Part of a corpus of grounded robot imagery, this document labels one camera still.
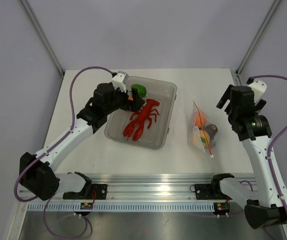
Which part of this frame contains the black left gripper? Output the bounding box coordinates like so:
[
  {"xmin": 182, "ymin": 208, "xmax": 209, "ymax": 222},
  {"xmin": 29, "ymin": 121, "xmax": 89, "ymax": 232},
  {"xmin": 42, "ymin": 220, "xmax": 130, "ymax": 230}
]
[{"xmin": 104, "ymin": 84, "xmax": 145, "ymax": 115}]

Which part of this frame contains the peach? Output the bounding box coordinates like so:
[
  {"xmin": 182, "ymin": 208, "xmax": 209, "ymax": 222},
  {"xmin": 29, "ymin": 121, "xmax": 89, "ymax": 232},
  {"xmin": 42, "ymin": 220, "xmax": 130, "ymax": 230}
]
[{"xmin": 193, "ymin": 111, "xmax": 207, "ymax": 129}]

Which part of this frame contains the clear zip top bag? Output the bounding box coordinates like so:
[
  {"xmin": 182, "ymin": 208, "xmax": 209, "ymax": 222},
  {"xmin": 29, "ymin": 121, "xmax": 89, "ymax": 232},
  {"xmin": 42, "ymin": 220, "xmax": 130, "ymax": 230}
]
[{"xmin": 187, "ymin": 101, "xmax": 219, "ymax": 159}]

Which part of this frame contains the yellow lemon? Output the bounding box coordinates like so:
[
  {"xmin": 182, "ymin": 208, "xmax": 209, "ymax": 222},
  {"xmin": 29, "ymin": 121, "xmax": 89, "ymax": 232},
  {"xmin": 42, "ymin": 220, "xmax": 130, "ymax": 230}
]
[{"xmin": 191, "ymin": 130, "xmax": 211, "ymax": 149}]

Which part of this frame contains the dark red passion fruit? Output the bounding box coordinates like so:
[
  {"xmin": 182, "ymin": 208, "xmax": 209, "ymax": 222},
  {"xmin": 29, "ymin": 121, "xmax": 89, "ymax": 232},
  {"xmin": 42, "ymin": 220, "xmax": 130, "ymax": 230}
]
[{"xmin": 204, "ymin": 124, "xmax": 218, "ymax": 139}]

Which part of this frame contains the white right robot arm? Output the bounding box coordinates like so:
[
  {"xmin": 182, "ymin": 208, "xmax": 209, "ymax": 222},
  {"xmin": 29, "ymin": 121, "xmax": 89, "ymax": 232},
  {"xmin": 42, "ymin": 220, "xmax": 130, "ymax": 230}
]
[{"xmin": 210, "ymin": 85, "xmax": 287, "ymax": 229}]

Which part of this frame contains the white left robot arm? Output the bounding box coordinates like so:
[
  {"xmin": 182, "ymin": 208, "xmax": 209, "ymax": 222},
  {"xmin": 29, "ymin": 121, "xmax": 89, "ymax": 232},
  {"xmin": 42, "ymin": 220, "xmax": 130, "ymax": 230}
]
[{"xmin": 16, "ymin": 82, "xmax": 145, "ymax": 201}]

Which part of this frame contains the green bell pepper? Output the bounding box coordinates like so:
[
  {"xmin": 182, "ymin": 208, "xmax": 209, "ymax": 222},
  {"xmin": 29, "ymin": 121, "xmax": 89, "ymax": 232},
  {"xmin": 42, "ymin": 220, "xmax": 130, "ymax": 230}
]
[{"xmin": 131, "ymin": 84, "xmax": 147, "ymax": 98}]

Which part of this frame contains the red plastic lobster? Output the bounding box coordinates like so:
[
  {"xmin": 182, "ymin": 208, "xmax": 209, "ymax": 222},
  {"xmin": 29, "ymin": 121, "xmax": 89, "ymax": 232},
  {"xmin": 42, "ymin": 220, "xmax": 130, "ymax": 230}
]
[{"xmin": 123, "ymin": 98, "xmax": 160, "ymax": 141}]

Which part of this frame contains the clear grey plastic tray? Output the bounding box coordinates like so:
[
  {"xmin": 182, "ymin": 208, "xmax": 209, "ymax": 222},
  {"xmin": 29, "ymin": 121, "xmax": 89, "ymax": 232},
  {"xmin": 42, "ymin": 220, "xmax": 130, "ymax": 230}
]
[{"xmin": 104, "ymin": 76, "xmax": 177, "ymax": 150}]

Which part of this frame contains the right aluminium frame post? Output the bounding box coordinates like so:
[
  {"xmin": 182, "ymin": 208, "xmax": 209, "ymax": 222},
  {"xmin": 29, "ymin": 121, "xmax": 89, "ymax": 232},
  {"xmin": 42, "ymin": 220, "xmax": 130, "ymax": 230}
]
[{"xmin": 235, "ymin": 0, "xmax": 283, "ymax": 77}]

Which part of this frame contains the aluminium frame post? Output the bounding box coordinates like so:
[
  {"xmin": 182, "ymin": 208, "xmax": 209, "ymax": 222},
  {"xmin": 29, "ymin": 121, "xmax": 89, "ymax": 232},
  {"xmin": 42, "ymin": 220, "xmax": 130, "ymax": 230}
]
[
  {"xmin": 18, "ymin": 0, "xmax": 65, "ymax": 79},
  {"xmin": 235, "ymin": 0, "xmax": 283, "ymax": 77}
]

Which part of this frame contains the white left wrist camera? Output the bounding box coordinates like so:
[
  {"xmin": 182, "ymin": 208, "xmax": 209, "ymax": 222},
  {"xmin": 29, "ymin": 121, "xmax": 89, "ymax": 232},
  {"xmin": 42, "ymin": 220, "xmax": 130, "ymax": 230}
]
[{"xmin": 111, "ymin": 71, "xmax": 129, "ymax": 93}]

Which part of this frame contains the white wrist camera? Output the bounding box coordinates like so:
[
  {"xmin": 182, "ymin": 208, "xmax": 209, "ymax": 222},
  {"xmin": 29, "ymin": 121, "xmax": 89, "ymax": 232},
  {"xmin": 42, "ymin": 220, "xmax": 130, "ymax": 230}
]
[
  {"xmin": 248, "ymin": 78, "xmax": 267, "ymax": 104},
  {"xmin": 111, "ymin": 71, "xmax": 129, "ymax": 93}
]

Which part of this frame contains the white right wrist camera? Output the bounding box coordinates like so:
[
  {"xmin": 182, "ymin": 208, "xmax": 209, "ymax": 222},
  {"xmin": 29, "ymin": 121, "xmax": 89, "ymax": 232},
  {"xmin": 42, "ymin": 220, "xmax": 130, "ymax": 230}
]
[{"xmin": 248, "ymin": 78, "xmax": 267, "ymax": 104}]

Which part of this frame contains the aluminium mounting rail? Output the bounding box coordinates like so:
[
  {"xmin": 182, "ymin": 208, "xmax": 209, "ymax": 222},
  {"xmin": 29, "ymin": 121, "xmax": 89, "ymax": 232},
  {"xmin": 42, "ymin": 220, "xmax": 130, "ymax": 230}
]
[{"xmin": 15, "ymin": 173, "xmax": 287, "ymax": 203}]

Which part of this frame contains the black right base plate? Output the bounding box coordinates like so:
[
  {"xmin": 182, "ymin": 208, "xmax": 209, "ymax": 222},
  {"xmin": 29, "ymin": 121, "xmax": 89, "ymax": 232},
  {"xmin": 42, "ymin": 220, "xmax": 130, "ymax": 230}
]
[{"xmin": 193, "ymin": 183, "xmax": 227, "ymax": 200}]

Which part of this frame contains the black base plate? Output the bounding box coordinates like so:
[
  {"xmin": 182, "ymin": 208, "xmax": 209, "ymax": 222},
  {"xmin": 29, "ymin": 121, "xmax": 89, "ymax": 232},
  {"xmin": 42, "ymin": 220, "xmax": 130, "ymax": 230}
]
[
  {"xmin": 193, "ymin": 183, "xmax": 227, "ymax": 200},
  {"xmin": 62, "ymin": 183, "xmax": 108, "ymax": 200}
]

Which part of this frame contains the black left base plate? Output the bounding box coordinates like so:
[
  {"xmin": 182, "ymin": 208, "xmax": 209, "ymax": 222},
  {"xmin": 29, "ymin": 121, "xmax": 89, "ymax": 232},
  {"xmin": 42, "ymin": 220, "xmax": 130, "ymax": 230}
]
[{"xmin": 62, "ymin": 183, "xmax": 108, "ymax": 200}]

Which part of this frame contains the white slotted cable duct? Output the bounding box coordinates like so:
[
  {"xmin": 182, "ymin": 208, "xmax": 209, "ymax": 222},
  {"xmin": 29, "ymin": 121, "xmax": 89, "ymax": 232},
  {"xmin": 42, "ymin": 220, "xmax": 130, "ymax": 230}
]
[{"xmin": 28, "ymin": 201, "xmax": 215, "ymax": 213}]

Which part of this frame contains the left aluminium frame post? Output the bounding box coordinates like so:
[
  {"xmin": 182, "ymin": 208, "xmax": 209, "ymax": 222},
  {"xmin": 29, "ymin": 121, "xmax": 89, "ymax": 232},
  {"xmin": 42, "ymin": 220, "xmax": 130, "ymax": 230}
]
[{"xmin": 18, "ymin": 0, "xmax": 65, "ymax": 79}]

